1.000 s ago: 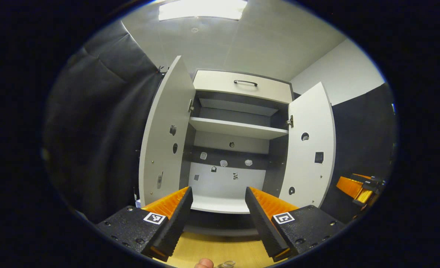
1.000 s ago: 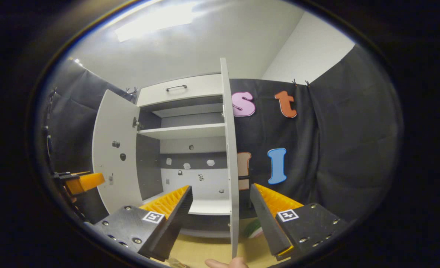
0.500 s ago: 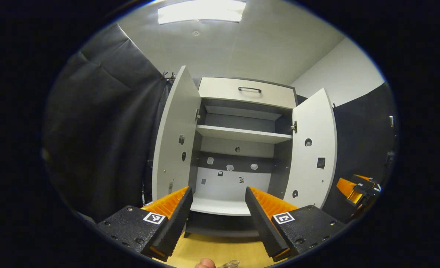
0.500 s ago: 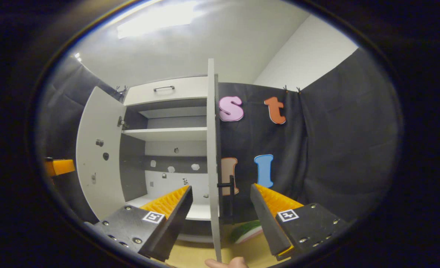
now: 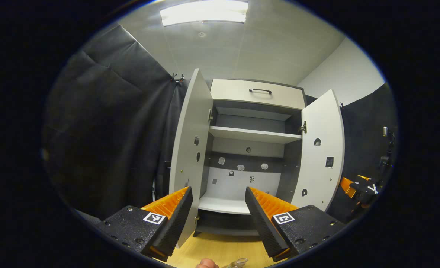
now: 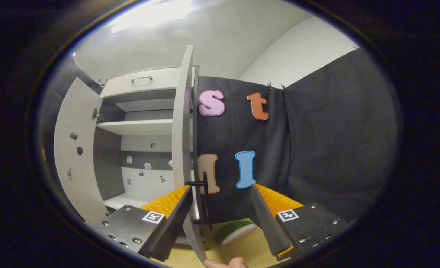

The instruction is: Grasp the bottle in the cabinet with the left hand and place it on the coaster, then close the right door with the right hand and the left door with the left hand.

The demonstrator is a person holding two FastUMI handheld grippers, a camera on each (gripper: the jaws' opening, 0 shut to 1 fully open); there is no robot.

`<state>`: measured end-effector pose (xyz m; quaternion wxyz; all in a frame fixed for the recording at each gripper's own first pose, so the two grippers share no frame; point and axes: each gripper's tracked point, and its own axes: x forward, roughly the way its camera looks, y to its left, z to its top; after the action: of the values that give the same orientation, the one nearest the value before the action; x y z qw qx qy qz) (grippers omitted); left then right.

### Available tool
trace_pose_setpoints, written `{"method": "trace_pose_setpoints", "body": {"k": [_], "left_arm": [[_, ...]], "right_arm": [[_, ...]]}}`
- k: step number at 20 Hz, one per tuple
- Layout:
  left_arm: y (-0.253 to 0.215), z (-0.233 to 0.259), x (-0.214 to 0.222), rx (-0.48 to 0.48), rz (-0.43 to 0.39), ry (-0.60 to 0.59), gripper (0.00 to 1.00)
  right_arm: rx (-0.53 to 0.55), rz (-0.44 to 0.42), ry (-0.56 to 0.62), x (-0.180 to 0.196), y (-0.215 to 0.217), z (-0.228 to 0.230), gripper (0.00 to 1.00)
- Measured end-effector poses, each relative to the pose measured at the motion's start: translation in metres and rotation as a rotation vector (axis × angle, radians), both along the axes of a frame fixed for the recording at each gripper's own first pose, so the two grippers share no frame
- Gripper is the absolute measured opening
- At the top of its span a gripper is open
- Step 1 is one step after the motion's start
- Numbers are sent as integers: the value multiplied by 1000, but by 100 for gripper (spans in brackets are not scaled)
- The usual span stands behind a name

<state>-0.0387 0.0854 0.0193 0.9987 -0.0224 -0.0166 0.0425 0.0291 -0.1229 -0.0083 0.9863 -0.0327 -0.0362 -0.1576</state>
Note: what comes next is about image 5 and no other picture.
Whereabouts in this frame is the black clamp stand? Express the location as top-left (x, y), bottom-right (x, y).
top-left (378, 126), bottom-right (396, 168)

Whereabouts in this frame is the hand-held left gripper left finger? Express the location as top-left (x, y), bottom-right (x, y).
top-left (95, 186), bottom-right (193, 262)

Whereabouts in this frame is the clear glass bottle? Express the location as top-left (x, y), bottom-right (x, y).
top-left (222, 258), bottom-right (249, 268)

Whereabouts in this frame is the white cabinet door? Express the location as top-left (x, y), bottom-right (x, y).
top-left (169, 68), bottom-right (214, 248)
top-left (291, 89), bottom-right (346, 212)

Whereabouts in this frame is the ceiling light panel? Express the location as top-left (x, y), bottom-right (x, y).
top-left (160, 0), bottom-right (249, 26)

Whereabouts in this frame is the white cabinet shelf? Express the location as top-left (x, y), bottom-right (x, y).
top-left (209, 126), bottom-right (302, 144)

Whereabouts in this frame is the white cabinet drawer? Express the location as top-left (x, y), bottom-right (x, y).
top-left (210, 79), bottom-right (306, 109)

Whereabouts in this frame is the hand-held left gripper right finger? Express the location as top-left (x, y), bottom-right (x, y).
top-left (245, 186), bottom-right (345, 262)

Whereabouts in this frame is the grey and white cabinet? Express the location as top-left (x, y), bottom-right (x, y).
top-left (199, 78), bottom-right (308, 237)

